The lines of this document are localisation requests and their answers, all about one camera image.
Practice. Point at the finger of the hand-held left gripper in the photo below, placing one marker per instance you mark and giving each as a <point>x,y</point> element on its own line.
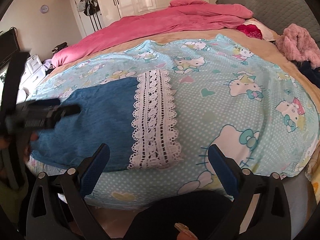
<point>71,110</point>
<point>51,102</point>

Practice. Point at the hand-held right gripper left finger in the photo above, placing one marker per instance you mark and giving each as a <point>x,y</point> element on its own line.
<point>97,170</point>

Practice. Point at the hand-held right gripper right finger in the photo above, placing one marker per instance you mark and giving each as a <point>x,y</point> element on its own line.
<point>222,170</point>

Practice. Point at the person's left hand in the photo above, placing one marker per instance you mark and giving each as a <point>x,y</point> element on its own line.
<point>31,140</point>

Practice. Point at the person's right hand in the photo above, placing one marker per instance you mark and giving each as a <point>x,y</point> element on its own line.
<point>183,231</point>

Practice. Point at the white rounded object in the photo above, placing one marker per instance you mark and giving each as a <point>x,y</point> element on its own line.
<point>21,95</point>

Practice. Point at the lilac cloth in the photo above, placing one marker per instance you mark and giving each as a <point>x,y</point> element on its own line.
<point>47,65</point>

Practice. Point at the white drawer chest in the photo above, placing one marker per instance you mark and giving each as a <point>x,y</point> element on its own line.
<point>32,66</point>

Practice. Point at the dark clothes pile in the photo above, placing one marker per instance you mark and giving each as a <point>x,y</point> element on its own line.
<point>58,48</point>

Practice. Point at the person's dark trouser leg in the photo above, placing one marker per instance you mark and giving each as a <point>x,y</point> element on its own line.
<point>180,212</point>

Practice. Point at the black television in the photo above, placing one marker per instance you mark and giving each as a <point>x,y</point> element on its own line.
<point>7,46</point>

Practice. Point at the cartoon cat printed sheet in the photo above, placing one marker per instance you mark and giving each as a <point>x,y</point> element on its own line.
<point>212,92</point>

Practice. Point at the hanging black bags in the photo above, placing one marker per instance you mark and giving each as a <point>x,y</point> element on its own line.
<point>87,3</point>

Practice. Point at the pink duvet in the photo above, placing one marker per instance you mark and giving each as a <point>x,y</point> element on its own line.
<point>150,25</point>

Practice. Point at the dark navy cloth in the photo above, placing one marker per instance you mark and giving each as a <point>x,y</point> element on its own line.
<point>310,72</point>

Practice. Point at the red floral pillow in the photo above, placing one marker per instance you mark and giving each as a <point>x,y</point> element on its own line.
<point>251,31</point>

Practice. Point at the pink fluffy garment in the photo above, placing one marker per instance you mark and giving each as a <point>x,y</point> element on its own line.
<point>297,42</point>

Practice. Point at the grey quilted headboard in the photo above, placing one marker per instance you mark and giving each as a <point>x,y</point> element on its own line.
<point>275,7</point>

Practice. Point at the round wall clock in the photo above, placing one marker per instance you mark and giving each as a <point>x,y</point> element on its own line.
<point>44,8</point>

